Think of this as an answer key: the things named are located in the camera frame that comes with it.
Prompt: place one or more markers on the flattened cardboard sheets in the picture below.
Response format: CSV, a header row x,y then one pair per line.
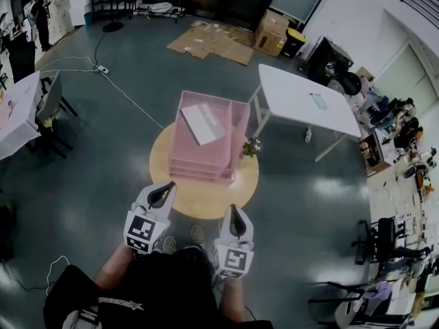
x,y
212,43

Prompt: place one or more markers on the black equipment case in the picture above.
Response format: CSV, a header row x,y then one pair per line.
x,y
327,58

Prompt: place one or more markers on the person's left forearm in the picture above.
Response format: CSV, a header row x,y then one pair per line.
x,y
111,269

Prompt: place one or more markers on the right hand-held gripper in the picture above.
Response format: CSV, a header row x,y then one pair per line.
x,y
235,259

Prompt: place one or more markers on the brown cardboard box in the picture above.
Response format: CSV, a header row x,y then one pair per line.
x,y
271,33

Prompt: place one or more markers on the white power strip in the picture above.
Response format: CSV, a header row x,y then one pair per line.
x,y
102,69

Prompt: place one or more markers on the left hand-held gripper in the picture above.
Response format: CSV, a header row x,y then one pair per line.
x,y
145,231

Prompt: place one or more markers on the black round helmet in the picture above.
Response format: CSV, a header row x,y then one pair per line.
x,y
351,83

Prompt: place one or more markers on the small potted flowers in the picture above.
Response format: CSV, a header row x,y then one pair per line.
x,y
252,147

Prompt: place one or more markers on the table with white cloth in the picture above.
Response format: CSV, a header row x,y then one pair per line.
x,y
17,125

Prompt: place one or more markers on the purple cloth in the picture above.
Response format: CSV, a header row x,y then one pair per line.
x,y
379,291

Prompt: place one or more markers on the yellow black bin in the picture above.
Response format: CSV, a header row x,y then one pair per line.
x,y
294,43

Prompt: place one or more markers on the brown wooden desk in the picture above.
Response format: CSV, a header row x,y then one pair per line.
x,y
377,156

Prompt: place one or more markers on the pink tiered tray organizer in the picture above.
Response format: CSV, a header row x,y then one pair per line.
x,y
192,156

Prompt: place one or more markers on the white folding table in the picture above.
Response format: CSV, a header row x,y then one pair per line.
x,y
295,98

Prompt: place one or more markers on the round wooden side table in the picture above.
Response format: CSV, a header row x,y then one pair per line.
x,y
212,201

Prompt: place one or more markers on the black office chair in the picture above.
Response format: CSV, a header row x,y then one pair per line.
x,y
385,238

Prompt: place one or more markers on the grey plastic chair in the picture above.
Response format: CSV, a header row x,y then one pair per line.
x,y
353,307

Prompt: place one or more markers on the black covered stand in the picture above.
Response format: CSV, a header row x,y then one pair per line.
x,y
21,57

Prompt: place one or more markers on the person's black clothing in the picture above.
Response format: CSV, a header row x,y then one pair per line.
x,y
164,293

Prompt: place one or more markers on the person's right forearm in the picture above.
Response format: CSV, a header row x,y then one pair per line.
x,y
233,300

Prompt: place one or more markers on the grey upholstered chair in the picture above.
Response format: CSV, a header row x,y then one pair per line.
x,y
51,101

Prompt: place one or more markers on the person's right checkered shoe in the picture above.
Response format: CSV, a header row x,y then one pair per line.
x,y
197,235

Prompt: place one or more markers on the clear plastic pouch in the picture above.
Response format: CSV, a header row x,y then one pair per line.
x,y
318,100

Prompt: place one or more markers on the small white bottle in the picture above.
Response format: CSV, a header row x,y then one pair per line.
x,y
308,135

